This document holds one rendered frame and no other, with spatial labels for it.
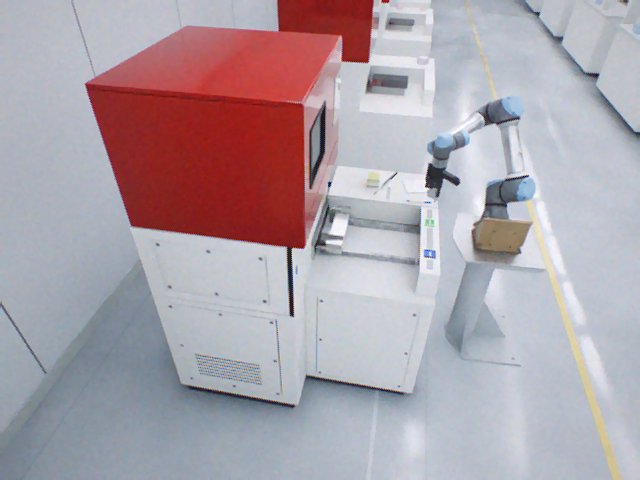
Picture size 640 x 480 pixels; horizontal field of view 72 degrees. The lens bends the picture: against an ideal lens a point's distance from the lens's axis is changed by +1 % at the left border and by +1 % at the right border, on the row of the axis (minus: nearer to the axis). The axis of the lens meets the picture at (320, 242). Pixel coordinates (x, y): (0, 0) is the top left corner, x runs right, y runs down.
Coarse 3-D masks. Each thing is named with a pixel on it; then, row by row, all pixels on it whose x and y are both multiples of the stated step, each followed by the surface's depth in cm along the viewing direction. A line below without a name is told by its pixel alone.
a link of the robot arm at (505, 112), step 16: (512, 96) 218; (496, 112) 223; (512, 112) 217; (512, 128) 221; (512, 144) 222; (512, 160) 223; (512, 176) 224; (528, 176) 224; (512, 192) 225; (528, 192) 222
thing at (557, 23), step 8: (544, 0) 963; (552, 0) 909; (560, 0) 859; (568, 0) 824; (576, 0) 822; (544, 8) 957; (552, 8) 902; (560, 8) 853; (568, 8) 832; (544, 16) 949; (552, 16) 895; (560, 16) 847; (568, 16) 840; (552, 24) 888; (560, 24) 850; (568, 24) 848; (552, 32) 879; (560, 32) 858
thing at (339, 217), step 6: (336, 216) 249; (342, 216) 249; (348, 216) 250; (336, 222) 245; (342, 222) 245; (336, 228) 241; (342, 228) 241; (342, 240) 232; (330, 252) 228; (336, 252) 227
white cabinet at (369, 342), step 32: (320, 320) 227; (352, 320) 222; (384, 320) 218; (416, 320) 214; (320, 352) 244; (352, 352) 238; (384, 352) 233; (416, 352) 229; (352, 384) 263; (384, 384) 251
